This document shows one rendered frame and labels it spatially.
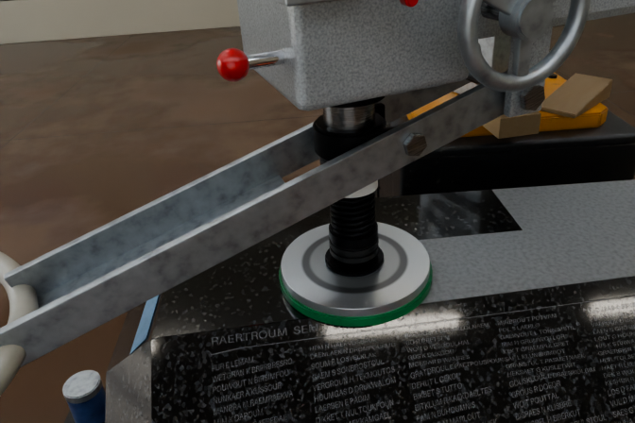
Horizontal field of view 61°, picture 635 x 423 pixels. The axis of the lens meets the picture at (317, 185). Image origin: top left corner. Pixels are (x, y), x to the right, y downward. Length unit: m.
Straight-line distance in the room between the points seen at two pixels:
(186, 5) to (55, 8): 1.54
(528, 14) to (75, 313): 0.55
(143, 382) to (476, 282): 0.46
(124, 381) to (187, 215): 0.24
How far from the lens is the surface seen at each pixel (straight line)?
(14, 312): 0.71
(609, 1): 0.73
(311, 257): 0.79
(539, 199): 1.01
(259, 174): 0.71
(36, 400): 1.96
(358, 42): 0.53
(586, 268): 0.86
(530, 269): 0.83
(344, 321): 0.70
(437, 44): 0.57
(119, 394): 0.82
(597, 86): 1.58
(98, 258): 0.74
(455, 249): 0.85
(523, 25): 0.55
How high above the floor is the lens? 1.29
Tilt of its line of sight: 28 degrees down
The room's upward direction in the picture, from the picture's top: 4 degrees counter-clockwise
